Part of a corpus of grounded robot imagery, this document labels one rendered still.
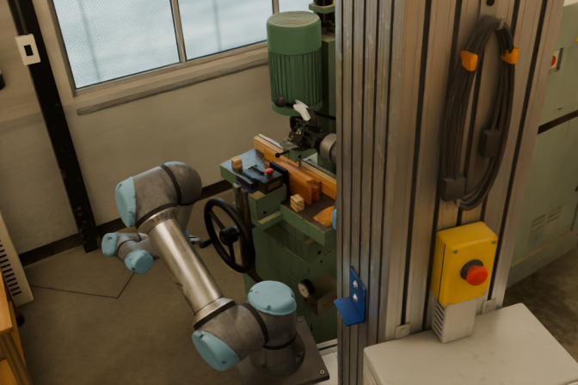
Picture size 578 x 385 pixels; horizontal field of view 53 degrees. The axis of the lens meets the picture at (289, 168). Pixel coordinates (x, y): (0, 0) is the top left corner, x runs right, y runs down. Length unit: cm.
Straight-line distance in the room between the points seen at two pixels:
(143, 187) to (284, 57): 65
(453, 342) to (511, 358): 10
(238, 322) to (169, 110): 205
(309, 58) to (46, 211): 195
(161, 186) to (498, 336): 86
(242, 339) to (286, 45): 91
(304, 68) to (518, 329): 106
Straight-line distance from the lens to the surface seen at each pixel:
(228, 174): 224
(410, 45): 79
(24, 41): 288
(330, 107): 202
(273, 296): 146
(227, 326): 141
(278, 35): 183
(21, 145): 316
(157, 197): 148
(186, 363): 274
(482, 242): 98
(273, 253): 221
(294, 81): 187
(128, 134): 327
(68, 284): 330
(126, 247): 188
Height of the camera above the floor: 207
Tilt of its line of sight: 32 degrees down
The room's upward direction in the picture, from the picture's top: 3 degrees counter-clockwise
